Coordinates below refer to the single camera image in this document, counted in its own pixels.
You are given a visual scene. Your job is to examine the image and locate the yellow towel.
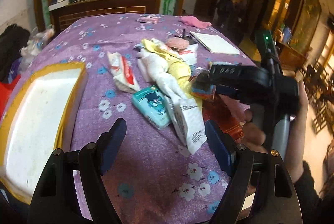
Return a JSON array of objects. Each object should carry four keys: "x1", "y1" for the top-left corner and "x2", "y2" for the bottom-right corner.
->
[{"x1": 141, "y1": 38, "x2": 202, "y2": 108}]

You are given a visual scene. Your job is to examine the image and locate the white printed pouch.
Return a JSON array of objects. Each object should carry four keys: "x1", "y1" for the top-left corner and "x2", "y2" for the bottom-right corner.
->
[{"x1": 164, "y1": 96, "x2": 207, "y2": 155}]

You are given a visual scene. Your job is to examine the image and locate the teal tissue pack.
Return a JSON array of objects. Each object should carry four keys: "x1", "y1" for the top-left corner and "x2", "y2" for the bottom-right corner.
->
[{"x1": 132, "y1": 85, "x2": 171, "y2": 130}]

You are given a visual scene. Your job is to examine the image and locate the red white snack bag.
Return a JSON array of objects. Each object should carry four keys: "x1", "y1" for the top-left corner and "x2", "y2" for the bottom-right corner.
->
[{"x1": 107, "y1": 52, "x2": 140, "y2": 93}]

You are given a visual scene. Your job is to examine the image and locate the white fluffy cloth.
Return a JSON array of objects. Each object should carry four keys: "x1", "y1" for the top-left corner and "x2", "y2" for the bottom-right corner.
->
[{"x1": 137, "y1": 48, "x2": 187, "y2": 102}]

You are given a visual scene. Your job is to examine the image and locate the person's right hand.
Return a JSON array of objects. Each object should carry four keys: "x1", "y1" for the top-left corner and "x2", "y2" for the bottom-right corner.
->
[{"x1": 241, "y1": 80, "x2": 310, "y2": 180}]

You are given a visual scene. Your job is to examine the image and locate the colorful sponge cloth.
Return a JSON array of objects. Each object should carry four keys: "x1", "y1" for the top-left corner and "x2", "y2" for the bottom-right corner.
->
[{"x1": 190, "y1": 77, "x2": 216, "y2": 102}]

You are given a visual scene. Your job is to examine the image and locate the white notebook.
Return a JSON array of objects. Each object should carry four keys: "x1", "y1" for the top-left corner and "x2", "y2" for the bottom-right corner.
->
[{"x1": 190, "y1": 32, "x2": 240, "y2": 55}]

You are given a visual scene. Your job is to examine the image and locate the white red-text plastic bag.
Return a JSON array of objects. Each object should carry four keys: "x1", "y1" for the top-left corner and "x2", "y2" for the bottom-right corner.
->
[{"x1": 178, "y1": 43, "x2": 198, "y2": 66}]

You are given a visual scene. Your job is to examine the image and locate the black device with knob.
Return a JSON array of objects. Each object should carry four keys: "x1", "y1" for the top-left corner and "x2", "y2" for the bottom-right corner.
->
[{"x1": 173, "y1": 29, "x2": 197, "y2": 45}]

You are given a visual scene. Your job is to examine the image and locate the yellow-rimmed white storage box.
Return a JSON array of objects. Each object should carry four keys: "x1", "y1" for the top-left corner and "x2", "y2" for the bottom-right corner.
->
[{"x1": 1, "y1": 62, "x2": 88, "y2": 204}]

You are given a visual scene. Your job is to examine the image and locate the person in dark clothes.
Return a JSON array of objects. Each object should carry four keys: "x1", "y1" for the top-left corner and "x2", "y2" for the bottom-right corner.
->
[{"x1": 216, "y1": 0, "x2": 234, "y2": 29}]

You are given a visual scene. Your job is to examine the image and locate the pink fluffy round pad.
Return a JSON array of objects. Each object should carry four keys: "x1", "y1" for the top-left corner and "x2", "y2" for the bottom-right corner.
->
[{"x1": 166, "y1": 37, "x2": 190, "y2": 51}]

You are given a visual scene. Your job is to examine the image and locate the pink cloth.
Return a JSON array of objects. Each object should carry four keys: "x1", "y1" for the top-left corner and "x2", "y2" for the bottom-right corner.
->
[{"x1": 180, "y1": 16, "x2": 212, "y2": 29}]

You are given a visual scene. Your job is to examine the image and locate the purple floral tablecloth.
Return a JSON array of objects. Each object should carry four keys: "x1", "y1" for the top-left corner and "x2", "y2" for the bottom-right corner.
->
[{"x1": 4, "y1": 12, "x2": 262, "y2": 223}]

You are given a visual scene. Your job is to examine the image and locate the pink transparent pouch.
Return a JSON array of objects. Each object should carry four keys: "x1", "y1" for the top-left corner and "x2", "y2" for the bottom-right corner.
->
[{"x1": 137, "y1": 15, "x2": 159, "y2": 24}]

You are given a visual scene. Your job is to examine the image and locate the red shopping bag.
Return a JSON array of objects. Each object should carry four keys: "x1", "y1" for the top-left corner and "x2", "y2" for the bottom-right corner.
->
[{"x1": 0, "y1": 75, "x2": 21, "y2": 116}]

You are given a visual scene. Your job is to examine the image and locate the white plastic bags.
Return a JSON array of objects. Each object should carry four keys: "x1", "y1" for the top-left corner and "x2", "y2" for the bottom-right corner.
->
[{"x1": 18, "y1": 24, "x2": 55, "y2": 74}]

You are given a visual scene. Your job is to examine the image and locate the black sofa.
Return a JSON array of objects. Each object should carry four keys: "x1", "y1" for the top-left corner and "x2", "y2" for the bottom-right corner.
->
[{"x1": 0, "y1": 24, "x2": 30, "y2": 83}]

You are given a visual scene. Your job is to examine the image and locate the wooden cabinet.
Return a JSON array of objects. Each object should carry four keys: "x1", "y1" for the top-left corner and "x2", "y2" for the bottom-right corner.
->
[{"x1": 50, "y1": 0, "x2": 159, "y2": 32}]

